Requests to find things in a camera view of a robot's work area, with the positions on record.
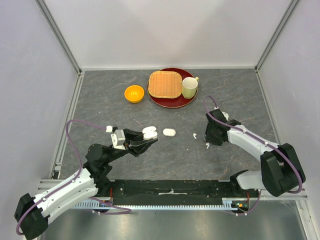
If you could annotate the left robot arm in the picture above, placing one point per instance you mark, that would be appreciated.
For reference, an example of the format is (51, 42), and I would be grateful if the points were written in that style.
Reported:
(34, 213)

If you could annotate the aluminium frame post left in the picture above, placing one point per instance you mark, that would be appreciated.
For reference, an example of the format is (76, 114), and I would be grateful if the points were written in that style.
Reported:
(42, 5)

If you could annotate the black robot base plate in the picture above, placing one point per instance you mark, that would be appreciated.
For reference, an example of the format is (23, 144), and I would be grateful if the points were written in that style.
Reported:
(170, 192)

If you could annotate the orange plastic bowl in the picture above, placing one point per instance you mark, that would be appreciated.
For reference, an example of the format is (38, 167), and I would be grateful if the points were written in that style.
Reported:
(134, 94)

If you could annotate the red round lacquer tray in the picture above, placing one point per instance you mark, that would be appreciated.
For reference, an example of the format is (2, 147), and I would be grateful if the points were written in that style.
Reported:
(176, 102)

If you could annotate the pale green mug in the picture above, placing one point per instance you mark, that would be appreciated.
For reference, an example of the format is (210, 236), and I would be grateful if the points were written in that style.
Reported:
(190, 87)

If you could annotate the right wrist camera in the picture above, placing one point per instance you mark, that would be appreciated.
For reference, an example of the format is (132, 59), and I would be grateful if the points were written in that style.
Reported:
(226, 115)

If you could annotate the light blue cable duct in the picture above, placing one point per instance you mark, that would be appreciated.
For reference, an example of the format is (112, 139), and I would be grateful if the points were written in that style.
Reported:
(90, 204)

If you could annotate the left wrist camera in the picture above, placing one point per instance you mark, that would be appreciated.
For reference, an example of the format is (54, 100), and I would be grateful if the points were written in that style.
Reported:
(118, 139)

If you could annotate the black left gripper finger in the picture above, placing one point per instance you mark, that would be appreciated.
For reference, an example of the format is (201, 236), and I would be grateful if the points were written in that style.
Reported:
(133, 136)
(142, 146)

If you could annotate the woven bamboo basket tray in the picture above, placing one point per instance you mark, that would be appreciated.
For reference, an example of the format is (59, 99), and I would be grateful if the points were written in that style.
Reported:
(165, 84)

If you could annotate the small white charging case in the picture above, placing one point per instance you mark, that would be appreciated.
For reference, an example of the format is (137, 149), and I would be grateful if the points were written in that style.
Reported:
(149, 132)

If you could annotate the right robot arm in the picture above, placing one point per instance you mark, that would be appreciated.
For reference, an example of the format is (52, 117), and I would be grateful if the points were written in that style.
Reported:
(280, 169)

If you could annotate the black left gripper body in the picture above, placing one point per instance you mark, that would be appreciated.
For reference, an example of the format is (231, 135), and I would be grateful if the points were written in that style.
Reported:
(125, 144)

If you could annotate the aluminium frame post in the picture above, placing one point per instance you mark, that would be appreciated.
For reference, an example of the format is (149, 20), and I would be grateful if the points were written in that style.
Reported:
(277, 33)
(42, 5)

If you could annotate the aluminium frame post right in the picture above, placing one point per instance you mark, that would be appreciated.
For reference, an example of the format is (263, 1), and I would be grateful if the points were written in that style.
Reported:
(277, 33)

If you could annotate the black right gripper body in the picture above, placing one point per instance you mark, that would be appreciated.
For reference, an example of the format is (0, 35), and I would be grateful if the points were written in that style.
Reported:
(210, 136)

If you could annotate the white earbud charging case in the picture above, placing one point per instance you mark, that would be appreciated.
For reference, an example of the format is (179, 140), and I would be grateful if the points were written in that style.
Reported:
(169, 132)

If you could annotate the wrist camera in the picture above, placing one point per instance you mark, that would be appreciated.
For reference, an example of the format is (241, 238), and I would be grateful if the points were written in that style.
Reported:
(226, 115)
(118, 139)

